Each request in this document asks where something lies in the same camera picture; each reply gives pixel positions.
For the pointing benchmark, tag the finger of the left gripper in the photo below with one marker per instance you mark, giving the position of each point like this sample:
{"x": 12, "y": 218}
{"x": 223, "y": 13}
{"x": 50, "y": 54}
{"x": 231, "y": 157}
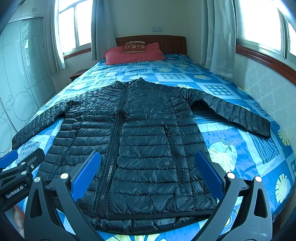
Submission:
{"x": 6, "y": 160}
{"x": 29, "y": 164}

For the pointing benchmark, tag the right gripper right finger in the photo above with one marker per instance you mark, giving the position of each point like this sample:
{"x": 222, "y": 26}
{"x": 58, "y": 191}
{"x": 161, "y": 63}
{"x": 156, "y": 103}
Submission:
{"x": 253, "y": 220}

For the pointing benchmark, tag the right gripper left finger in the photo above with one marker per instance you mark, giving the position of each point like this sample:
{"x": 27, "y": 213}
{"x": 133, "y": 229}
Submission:
{"x": 42, "y": 222}

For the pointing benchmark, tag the black quilted down jacket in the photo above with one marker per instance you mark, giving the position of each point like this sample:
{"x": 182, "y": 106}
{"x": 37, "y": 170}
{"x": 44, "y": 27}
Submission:
{"x": 147, "y": 137}

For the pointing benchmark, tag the person's left hand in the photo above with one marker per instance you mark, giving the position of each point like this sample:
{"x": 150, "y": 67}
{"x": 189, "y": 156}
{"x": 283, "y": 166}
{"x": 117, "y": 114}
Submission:
{"x": 19, "y": 219}

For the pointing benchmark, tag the white sliding wardrobe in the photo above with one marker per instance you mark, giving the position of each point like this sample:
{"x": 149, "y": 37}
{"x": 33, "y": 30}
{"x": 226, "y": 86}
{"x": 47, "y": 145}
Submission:
{"x": 25, "y": 81}

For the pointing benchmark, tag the wooden nightstand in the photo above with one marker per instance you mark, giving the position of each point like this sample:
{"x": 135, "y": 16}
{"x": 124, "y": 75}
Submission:
{"x": 77, "y": 74}

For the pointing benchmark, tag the left window curtain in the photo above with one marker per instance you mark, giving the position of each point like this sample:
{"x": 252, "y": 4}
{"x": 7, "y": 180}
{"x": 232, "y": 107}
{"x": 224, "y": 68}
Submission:
{"x": 52, "y": 45}

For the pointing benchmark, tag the red pillow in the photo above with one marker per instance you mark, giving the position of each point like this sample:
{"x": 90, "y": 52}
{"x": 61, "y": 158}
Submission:
{"x": 114, "y": 56}

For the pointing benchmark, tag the left window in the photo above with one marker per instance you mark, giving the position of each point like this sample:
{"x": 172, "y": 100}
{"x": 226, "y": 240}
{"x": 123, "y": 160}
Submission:
{"x": 74, "y": 24}

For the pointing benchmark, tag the window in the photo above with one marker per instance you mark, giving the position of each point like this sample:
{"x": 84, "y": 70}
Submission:
{"x": 261, "y": 26}
{"x": 74, "y": 24}

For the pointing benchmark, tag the small brown embroidered cushion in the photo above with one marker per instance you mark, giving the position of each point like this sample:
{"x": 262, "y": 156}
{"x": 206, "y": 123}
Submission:
{"x": 134, "y": 47}

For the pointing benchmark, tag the centre grey curtain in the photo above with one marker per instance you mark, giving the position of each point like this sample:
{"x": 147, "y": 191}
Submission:
{"x": 102, "y": 29}

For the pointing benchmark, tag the grey curtain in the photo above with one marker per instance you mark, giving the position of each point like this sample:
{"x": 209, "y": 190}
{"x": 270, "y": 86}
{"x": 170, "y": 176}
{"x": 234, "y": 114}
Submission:
{"x": 218, "y": 37}
{"x": 102, "y": 29}

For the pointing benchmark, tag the dark wooden headboard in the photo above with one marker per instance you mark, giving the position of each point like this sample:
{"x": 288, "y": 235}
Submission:
{"x": 167, "y": 43}

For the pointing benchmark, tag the right window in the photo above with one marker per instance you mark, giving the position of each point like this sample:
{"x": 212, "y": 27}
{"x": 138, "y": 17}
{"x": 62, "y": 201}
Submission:
{"x": 261, "y": 26}

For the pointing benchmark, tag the right grey curtain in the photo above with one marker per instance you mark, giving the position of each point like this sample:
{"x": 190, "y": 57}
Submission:
{"x": 218, "y": 37}

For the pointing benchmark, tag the wall socket plate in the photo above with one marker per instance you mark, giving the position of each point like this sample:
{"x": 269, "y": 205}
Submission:
{"x": 157, "y": 29}

